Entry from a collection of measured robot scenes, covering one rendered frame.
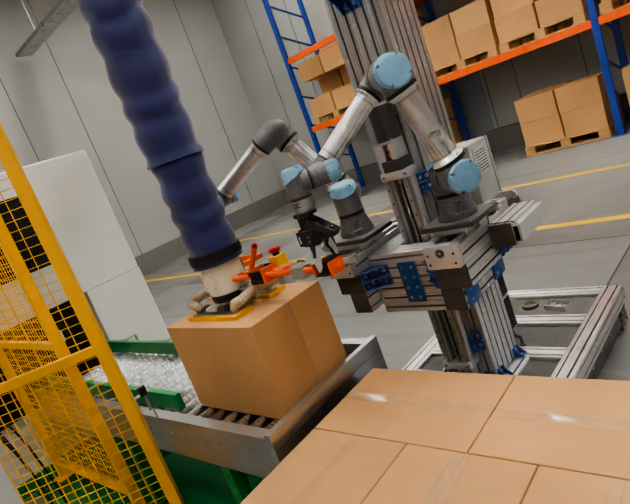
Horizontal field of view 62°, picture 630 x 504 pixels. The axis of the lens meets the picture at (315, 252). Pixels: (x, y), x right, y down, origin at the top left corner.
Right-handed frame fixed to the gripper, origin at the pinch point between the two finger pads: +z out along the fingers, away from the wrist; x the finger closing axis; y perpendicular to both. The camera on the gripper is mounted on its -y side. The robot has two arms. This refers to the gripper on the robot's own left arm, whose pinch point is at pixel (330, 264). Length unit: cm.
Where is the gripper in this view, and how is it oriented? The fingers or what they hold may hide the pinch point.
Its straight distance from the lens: 181.9
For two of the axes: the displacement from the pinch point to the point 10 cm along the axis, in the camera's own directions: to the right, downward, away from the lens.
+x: -6.2, 3.9, -6.8
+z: 3.4, 9.2, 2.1
